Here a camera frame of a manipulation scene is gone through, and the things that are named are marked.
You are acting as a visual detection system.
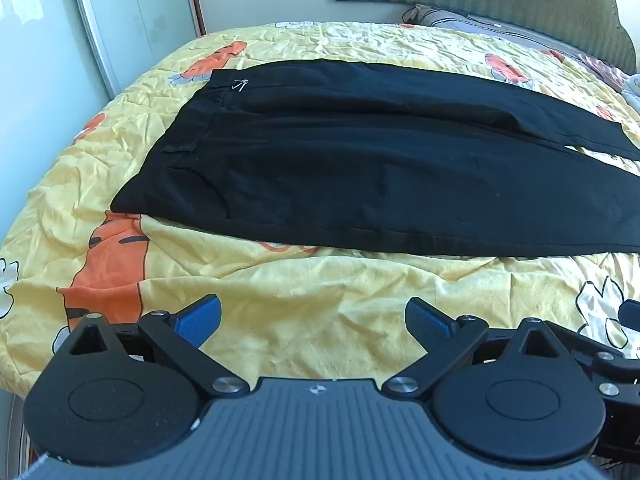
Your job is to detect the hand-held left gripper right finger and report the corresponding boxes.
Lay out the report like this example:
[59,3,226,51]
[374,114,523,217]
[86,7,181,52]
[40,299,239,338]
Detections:
[381,297,558,401]

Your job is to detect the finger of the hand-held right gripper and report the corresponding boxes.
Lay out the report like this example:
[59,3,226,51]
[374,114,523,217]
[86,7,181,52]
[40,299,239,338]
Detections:
[545,299,640,411]

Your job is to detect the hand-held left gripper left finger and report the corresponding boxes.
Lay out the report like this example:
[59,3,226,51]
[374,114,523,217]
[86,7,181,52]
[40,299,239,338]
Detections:
[64,294,252,401]

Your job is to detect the black pants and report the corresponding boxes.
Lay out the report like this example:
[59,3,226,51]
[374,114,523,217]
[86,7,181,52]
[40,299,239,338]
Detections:
[110,59,640,260]

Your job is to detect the yellow carrot print blanket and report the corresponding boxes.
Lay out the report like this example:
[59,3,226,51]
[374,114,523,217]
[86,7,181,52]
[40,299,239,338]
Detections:
[0,20,640,396]

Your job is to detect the white printed pillow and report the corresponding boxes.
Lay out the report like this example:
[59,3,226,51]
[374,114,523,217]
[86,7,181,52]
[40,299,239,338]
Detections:
[620,74,640,107]

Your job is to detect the pink cloth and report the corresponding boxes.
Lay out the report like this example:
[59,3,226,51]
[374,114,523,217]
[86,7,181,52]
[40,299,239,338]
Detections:
[580,52,632,92]

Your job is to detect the white wardrobe door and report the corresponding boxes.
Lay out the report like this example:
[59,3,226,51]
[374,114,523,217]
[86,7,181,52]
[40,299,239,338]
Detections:
[0,0,207,241]

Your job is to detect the grey printed pillow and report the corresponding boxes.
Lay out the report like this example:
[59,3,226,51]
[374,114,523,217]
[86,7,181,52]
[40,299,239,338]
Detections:
[400,4,601,57]

